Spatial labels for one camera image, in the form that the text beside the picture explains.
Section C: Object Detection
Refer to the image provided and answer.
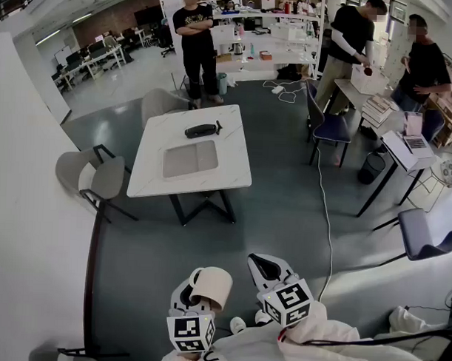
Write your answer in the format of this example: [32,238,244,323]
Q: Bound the grey and white chair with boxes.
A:
[54,143,141,224]

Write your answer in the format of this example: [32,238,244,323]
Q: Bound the long white floor cable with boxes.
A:
[306,136,338,303]

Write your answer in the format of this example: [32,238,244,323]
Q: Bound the pink laptop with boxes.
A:
[402,111,436,158]

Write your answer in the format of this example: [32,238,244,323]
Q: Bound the person's right forearm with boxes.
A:
[277,300,422,361]

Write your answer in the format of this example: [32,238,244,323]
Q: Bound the black mesh waste bin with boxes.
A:
[357,150,387,185]

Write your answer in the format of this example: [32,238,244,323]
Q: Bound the row of white office desks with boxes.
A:
[51,40,128,94]

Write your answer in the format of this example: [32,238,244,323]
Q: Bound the grey upholstered chair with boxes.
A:
[140,87,199,131]

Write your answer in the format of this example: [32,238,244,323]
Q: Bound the white jacket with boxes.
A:
[375,305,452,344]

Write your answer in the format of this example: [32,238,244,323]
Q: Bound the grey plastic tray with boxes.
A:
[162,137,219,181]

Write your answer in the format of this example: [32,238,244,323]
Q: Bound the grey desk black legs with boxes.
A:
[328,78,441,221]

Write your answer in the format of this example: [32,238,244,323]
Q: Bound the black oblong case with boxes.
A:
[183,123,217,140]

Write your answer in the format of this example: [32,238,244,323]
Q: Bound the white shelf rack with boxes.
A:
[157,0,325,84]

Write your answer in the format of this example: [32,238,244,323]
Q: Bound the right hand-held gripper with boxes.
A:
[245,252,316,328]

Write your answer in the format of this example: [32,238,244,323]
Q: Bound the person's left white shoe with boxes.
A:
[229,316,247,335]

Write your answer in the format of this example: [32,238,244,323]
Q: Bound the white power strip with cable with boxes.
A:
[261,79,308,104]

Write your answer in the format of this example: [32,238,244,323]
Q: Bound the stack of books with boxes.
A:
[360,92,400,129]

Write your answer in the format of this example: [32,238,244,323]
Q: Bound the white storage box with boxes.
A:
[350,64,390,96]

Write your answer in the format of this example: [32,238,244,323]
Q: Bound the beige ceramic mug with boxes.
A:
[186,265,234,312]

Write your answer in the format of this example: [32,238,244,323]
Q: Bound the white marble table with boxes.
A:
[125,100,255,229]

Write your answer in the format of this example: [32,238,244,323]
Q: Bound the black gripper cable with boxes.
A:
[305,323,452,351]

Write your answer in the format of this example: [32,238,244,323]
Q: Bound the person's torso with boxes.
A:
[204,323,392,361]

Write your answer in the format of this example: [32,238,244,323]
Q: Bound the blue chair black legs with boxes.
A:
[371,206,452,270]

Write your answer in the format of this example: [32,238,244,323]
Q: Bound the grey chair blue seat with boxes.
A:
[303,79,354,169]

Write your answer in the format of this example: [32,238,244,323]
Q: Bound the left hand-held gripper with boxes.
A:
[165,277,218,357]

